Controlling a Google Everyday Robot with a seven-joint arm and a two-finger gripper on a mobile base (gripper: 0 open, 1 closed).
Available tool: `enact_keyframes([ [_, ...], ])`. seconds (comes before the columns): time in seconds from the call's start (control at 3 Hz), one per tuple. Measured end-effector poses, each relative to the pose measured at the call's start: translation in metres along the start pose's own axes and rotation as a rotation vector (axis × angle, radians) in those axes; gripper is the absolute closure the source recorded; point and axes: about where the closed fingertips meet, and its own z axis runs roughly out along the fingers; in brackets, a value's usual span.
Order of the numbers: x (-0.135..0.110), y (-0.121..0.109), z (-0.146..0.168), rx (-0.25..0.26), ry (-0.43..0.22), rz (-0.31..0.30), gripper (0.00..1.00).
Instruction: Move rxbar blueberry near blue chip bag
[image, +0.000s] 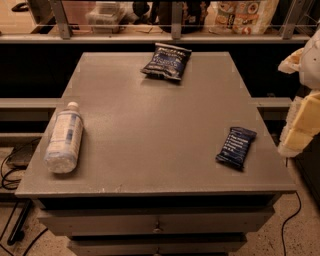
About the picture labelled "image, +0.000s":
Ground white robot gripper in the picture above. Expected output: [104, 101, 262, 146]
[278, 30, 320, 157]

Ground blue rxbar blueberry wrapper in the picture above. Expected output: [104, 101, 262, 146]
[216, 127, 257, 170]

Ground colourful snack bag on shelf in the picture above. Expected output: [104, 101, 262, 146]
[209, 0, 279, 35]

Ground dark bag on shelf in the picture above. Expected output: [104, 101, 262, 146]
[150, 0, 210, 34]

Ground blue chip bag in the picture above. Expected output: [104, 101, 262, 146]
[141, 43, 192, 81]

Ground grey cabinet with drawers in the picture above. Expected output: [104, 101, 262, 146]
[17, 52, 295, 256]

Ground metal drawer knob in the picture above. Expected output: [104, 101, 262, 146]
[153, 222, 163, 234]

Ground clear plastic container on shelf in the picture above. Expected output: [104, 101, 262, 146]
[85, 1, 126, 34]

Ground clear plastic water bottle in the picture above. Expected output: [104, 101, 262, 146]
[44, 102, 83, 174]

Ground black cable on floor right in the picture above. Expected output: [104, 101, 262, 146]
[280, 191, 303, 256]

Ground grey metal shelf rail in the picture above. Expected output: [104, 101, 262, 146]
[0, 0, 319, 44]

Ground black cables on floor left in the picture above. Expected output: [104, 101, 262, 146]
[0, 138, 49, 256]

